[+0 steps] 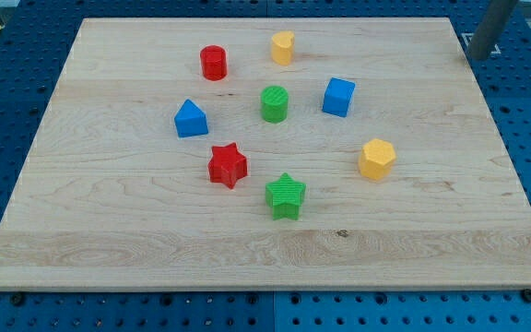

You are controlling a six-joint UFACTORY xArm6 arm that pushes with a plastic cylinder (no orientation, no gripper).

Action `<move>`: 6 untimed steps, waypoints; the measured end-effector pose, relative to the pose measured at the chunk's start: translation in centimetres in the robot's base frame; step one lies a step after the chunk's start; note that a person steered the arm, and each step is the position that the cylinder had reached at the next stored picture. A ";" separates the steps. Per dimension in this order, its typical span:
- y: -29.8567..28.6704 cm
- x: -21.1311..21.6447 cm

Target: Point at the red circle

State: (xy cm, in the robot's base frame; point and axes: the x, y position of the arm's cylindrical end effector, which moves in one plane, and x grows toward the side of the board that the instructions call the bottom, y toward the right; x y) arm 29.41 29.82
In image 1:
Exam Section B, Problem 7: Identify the green star block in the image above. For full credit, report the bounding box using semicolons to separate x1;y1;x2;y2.
265;172;306;220

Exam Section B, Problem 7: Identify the red star block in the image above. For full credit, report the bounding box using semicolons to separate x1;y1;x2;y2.
207;142;248;189

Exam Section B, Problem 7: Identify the green cylinder block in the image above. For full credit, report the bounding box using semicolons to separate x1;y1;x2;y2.
260;86;289;123

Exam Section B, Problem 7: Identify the light wooden board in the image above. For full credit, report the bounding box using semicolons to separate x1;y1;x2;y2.
0;18;531;292

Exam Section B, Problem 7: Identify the blue triangle block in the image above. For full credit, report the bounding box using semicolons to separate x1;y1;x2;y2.
174;99;209;138

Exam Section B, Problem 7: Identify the blue cube block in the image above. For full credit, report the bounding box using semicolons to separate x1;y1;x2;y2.
322;77;356;117

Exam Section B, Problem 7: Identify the yellow hexagon block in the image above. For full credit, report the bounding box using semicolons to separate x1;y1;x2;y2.
358;138;396;180

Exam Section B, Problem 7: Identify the red cylinder block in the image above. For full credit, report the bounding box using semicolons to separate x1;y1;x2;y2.
200;45;228;81

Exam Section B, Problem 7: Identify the yellow heart block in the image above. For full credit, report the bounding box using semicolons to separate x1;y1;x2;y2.
270;30;295;65

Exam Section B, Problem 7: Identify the grey cylindrical pointer rod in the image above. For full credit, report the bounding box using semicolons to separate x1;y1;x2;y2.
466;0;518;61

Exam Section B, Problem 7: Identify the black bolt left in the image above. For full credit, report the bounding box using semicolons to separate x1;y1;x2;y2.
9;292;25;306

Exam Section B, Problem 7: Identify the black bolt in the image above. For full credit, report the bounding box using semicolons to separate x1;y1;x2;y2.
520;289;531;303
9;292;25;306

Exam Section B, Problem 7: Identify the black bolt right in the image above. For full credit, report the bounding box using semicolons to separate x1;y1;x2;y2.
520;289;531;303

